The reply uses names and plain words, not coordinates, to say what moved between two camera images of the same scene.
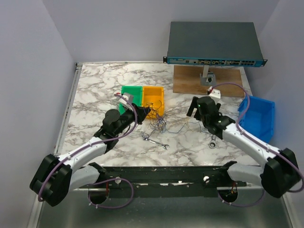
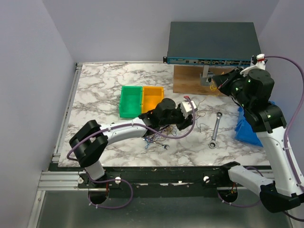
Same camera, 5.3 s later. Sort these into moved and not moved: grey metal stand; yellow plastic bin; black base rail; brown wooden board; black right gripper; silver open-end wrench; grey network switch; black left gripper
Moved: black left gripper; black right gripper
Not moved: brown wooden board; silver open-end wrench; grey network switch; black base rail; yellow plastic bin; grey metal stand
